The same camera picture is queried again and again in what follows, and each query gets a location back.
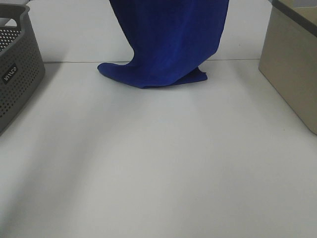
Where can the grey perforated plastic basket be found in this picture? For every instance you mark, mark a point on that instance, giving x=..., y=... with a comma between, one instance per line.
x=21, y=66

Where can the beige storage bin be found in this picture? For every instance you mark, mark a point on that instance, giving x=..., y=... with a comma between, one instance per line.
x=289, y=56

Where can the blue microfibre towel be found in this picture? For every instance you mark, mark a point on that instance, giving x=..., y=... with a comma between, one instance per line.
x=153, y=30

